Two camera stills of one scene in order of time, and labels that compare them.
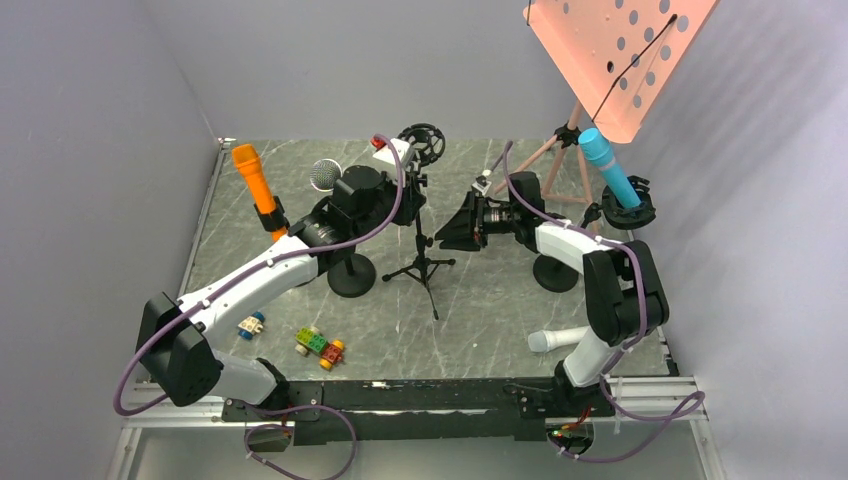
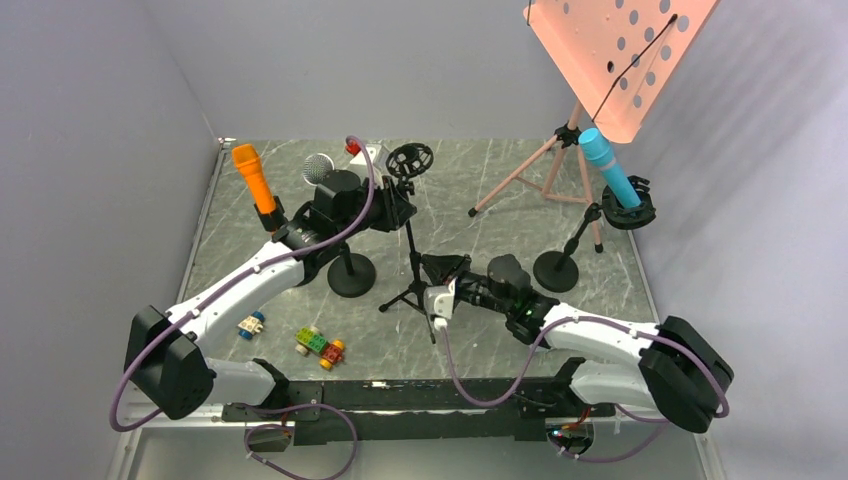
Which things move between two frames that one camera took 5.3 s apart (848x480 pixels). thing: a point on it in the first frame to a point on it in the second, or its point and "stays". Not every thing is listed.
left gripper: (411, 200) to (396, 209)
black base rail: (371, 410) stays
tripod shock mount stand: (424, 144) to (404, 162)
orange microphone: (248, 160) stays
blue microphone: (596, 150) stays
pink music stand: (618, 56) stays
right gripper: (460, 233) to (444, 267)
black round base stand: (352, 277) stays
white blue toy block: (251, 325) stays
